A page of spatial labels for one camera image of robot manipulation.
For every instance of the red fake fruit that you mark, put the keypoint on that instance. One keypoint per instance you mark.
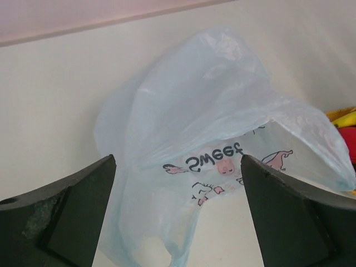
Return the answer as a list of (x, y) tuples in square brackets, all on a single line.
[(349, 136)]

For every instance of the woven bamboo tray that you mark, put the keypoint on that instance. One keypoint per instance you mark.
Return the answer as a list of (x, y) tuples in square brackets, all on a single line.
[(351, 193)]

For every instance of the light blue plastic bag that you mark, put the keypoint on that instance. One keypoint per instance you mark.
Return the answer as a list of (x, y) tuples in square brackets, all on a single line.
[(179, 129)]

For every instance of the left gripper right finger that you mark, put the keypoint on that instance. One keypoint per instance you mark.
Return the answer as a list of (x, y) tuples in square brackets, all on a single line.
[(296, 223)]

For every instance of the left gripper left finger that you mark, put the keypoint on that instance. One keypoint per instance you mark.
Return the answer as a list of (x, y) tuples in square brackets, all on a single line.
[(58, 224)]

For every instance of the yellow fake banana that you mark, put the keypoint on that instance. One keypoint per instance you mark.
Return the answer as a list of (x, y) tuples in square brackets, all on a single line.
[(343, 117)]

